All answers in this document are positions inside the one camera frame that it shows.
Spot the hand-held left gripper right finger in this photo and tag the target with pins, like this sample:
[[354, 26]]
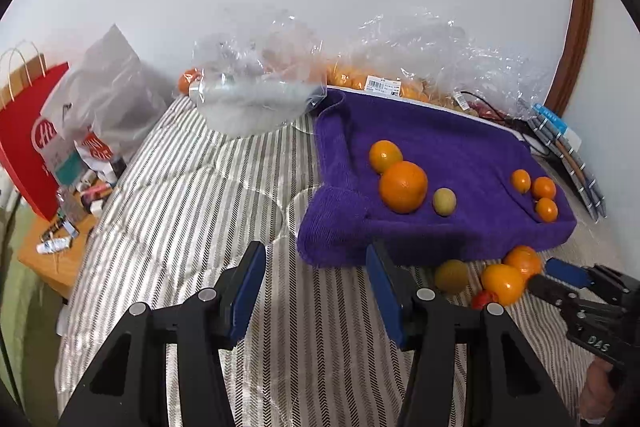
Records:
[[385, 292]]

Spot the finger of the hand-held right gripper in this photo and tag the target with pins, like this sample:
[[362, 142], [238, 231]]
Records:
[[550, 289], [567, 272]]

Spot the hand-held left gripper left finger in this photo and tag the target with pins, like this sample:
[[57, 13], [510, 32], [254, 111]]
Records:
[[247, 292]]

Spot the small orange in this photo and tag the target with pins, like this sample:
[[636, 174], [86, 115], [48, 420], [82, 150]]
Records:
[[520, 181], [546, 209], [543, 187]]

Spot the brownish green round fruit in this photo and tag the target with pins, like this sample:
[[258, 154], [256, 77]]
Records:
[[451, 277]]

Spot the small red fruit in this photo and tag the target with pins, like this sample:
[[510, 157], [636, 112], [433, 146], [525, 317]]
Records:
[[483, 300]]

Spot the large orange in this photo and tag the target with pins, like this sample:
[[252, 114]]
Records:
[[403, 187]]

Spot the yellow green round fruit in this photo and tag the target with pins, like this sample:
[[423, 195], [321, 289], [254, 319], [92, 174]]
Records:
[[444, 201]]

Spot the purple towel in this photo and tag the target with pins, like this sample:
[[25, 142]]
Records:
[[470, 142]]

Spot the person's right hand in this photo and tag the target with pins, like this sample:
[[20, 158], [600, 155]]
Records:
[[597, 389]]

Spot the checked grey cloth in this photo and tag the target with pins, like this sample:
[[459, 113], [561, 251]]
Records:
[[582, 177]]

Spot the striped quilt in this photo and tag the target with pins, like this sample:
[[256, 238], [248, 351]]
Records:
[[200, 207]]

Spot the blue and white box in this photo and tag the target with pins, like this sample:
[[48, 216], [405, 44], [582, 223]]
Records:
[[557, 122]]

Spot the cluster of small bottles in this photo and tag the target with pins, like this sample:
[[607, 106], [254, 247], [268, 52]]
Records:
[[90, 192]]

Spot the clear bag with white contents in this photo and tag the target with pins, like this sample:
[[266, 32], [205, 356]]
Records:
[[250, 102]]

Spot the white tube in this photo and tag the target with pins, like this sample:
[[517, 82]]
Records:
[[52, 245]]

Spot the wooden nightstand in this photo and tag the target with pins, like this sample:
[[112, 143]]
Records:
[[50, 257]]

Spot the black tube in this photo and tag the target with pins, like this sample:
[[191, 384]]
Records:
[[54, 227]]

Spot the labelled bag of oranges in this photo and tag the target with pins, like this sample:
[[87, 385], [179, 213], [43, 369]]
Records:
[[350, 79]]

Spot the grey plastic bag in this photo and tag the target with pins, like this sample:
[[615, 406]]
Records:
[[110, 92]]

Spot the clear bag of oranges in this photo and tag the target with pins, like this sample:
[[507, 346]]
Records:
[[450, 52]]

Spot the red paper bag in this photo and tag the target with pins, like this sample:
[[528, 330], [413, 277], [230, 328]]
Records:
[[25, 147]]

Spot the brown wooden door frame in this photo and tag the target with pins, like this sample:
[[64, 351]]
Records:
[[575, 32]]

